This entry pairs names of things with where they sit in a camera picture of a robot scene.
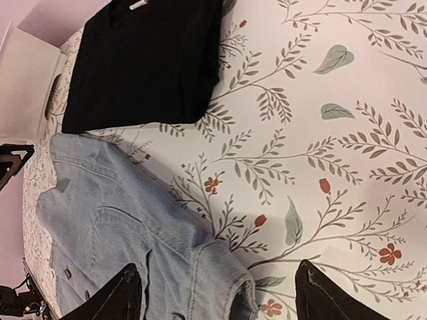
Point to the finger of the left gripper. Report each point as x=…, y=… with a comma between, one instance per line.
x=13, y=159

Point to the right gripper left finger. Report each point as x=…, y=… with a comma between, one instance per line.
x=119, y=298

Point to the blue denim garment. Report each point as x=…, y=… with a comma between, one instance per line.
x=105, y=212

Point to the floral patterned table mat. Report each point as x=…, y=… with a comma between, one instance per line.
x=314, y=146

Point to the black t-shirt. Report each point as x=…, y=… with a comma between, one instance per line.
x=157, y=62

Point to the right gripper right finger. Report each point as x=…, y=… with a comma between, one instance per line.
x=319, y=298

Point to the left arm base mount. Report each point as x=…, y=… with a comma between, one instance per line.
x=23, y=300

